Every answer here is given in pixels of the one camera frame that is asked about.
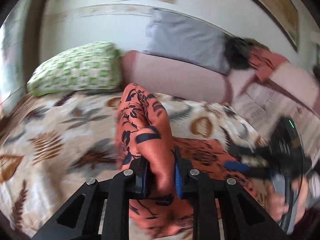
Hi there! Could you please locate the orange floral garment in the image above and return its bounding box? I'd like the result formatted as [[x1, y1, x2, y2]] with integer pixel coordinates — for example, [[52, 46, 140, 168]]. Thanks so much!
[[115, 83, 265, 238]]

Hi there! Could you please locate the person's right hand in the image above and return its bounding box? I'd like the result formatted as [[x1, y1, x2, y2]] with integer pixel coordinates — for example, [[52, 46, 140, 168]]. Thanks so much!
[[265, 172, 313, 225]]

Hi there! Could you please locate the striped floral pillow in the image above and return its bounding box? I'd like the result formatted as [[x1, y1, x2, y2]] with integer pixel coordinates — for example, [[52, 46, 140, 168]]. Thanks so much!
[[232, 83, 319, 163]]

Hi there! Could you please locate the pink quilted headboard cushion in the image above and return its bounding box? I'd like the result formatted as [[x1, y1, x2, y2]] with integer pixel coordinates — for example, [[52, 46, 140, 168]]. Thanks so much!
[[269, 62, 319, 116]]

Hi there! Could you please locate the beige leaf-pattern quilt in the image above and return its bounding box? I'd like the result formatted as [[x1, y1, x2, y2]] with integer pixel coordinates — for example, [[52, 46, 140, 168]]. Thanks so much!
[[1, 93, 266, 239]]

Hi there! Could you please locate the rust orange cloth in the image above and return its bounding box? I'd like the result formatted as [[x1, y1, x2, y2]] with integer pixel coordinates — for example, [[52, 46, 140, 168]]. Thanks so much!
[[248, 46, 288, 82]]

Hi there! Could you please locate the black fluffy cushion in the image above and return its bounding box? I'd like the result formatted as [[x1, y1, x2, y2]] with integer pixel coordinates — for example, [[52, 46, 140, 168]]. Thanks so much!
[[224, 37, 253, 70]]

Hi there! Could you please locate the pink cylindrical bolster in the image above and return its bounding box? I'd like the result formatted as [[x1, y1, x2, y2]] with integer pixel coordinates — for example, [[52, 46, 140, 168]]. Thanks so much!
[[120, 50, 233, 103]]

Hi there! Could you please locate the green white patterned pillow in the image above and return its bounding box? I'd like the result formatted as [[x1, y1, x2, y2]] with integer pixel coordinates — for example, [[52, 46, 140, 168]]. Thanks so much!
[[27, 41, 122, 96]]

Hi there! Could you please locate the grey pillow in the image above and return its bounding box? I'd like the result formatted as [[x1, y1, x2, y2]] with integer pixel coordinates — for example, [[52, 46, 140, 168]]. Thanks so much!
[[144, 9, 230, 74]]

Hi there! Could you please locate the stained glass window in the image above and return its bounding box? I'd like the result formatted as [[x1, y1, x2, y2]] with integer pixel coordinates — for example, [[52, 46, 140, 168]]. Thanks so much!
[[1, 0, 30, 116]]

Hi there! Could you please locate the framed wall picture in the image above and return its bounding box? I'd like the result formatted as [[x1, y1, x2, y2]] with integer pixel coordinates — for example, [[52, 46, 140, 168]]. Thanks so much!
[[252, 0, 299, 52]]

